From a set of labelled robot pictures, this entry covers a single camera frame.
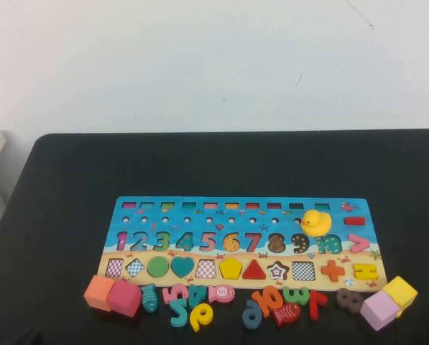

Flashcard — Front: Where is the yellow pentagon piece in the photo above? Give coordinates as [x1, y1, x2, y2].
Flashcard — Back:
[219, 257, 245, 280]

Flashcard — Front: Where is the colourful wooden number puzzle board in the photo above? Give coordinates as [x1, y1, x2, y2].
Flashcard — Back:
[96, 195, 389, 291]

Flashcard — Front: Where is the teal heart piece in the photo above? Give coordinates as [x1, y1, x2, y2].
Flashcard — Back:
[170, 257, 196, 279]

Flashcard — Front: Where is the red triangle piece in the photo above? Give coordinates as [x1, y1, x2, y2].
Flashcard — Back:
[241, 259, 267, 280]

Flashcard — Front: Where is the green circle piece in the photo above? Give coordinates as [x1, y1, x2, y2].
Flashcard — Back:
[147, 257, 170, 278]

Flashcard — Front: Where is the teal number four piece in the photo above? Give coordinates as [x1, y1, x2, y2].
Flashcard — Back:
[187, 285, 209, 308]

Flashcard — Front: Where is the pink number five piece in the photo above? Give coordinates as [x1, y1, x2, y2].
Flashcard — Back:
[162, 283, 190, 306]

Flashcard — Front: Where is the yellow number nine piece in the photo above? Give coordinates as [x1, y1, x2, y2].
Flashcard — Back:
[188, 303, 214, 332]

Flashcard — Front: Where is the blue number five piece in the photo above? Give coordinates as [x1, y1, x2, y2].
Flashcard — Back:
[170, 298, 195, 328]

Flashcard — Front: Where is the blue number six piece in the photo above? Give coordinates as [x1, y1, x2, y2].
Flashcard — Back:
[241, 298, 264, 330]

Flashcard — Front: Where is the green number three piece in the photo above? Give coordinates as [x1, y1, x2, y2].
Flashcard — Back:
[282, 286, 310, 306]

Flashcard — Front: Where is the orange plus sign piece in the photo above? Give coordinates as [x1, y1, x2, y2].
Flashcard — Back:
[320, 259, 346, 282]

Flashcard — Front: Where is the pink greater-than sign piece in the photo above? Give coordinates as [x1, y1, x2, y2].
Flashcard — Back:
[348, 233, 371, 253]

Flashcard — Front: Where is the red number seven piece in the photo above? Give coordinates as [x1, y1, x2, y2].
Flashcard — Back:
[307, 290, 329, 321]

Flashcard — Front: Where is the yellow equals sign piece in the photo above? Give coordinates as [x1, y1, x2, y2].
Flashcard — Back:
[353, 263, 379, 281]

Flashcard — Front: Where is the brown number eight piece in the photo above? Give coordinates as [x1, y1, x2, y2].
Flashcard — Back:
[335, 288, 364, 312]

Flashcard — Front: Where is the yellow rubber duck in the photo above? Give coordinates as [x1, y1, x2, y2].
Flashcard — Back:
[300, 209, 333, 238]

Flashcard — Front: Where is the pink wooden fish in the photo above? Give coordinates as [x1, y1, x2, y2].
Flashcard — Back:
[207, 284, 236, 303]

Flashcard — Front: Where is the teal wooden fish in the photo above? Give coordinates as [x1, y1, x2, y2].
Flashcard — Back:
[139, 283, 159, 313]

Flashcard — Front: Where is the magenta foam cube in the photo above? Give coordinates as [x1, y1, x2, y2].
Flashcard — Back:
[106, 280, 143, 318]

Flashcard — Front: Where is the red wooden fish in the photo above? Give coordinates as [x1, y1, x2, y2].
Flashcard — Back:
[271, 302, 303, 328]

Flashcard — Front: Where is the orange foam cube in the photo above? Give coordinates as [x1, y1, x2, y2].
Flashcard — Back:
[83, 275, 116, 312]

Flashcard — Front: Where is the lilac wooden cube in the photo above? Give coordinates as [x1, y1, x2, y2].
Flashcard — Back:
[359, 290, 400, 332]

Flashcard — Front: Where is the yellow wooden cube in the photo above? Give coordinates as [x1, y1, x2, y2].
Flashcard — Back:
[382, 275, 419, 318]

